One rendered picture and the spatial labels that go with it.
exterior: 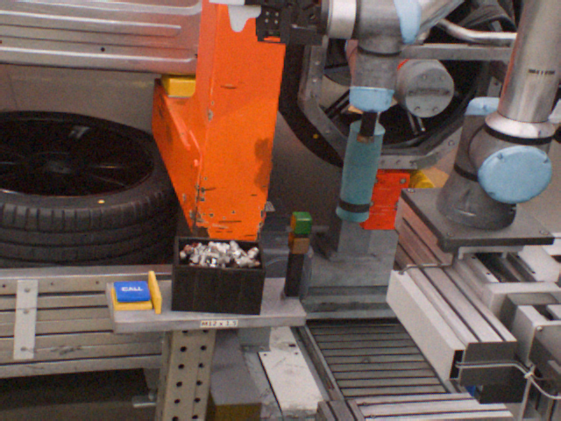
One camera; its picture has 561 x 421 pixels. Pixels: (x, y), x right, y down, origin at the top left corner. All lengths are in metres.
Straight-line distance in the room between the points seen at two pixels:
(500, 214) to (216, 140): 0.67
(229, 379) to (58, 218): 0.58
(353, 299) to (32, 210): 0.98
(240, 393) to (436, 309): 0.85
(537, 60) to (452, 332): 0.48
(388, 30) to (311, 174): 2.47
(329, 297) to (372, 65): 1.34
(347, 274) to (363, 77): 1.32
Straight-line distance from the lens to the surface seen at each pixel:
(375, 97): 1.86
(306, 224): 2.38
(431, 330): 1.93
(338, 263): 3.14
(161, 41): 2.86
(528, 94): 1.90
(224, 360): 2.80
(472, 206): 2.10
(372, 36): 1.83
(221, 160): 2.43
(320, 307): 3.09
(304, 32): 1.83
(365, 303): 3.13
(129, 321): 2.33
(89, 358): 2.74
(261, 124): 2.41
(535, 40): 1.87
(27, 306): 2.63
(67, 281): 2.61
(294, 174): 4.24
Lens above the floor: 1.69
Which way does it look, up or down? 26 degrees down
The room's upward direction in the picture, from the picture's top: 8 degrees clockwise
